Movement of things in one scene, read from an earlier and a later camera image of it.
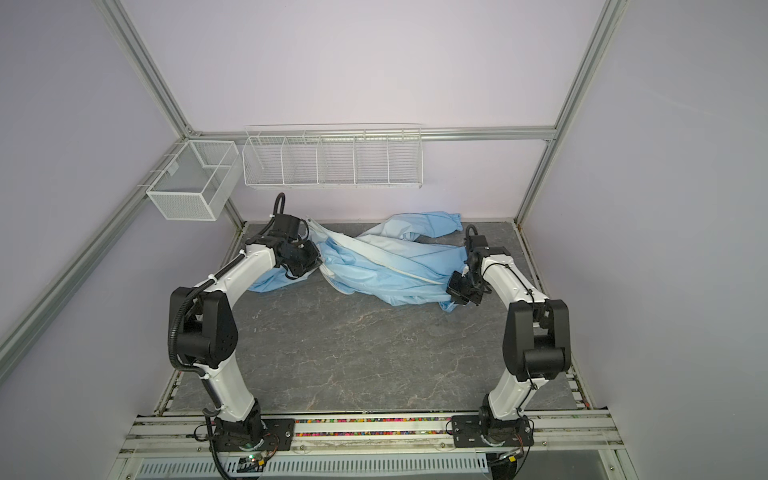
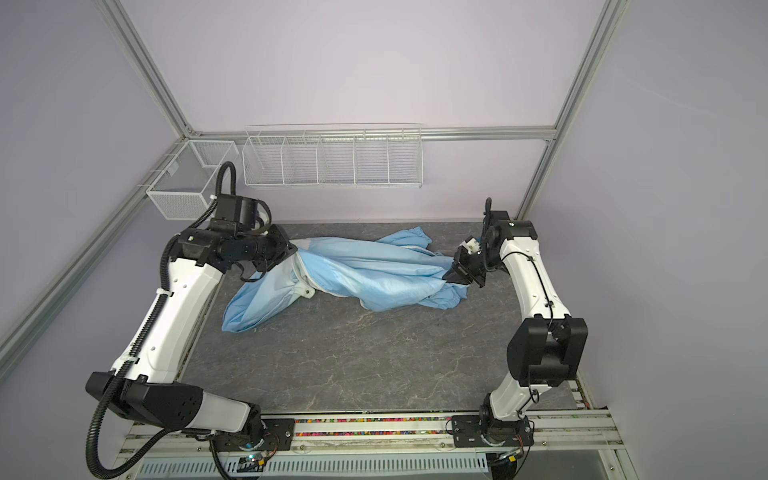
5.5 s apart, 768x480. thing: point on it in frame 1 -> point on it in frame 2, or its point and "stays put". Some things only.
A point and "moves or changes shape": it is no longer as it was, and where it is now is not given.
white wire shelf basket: (376, 155) stays put
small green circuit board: (250, 464) stays put
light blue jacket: (392, 262) moves or changes shape
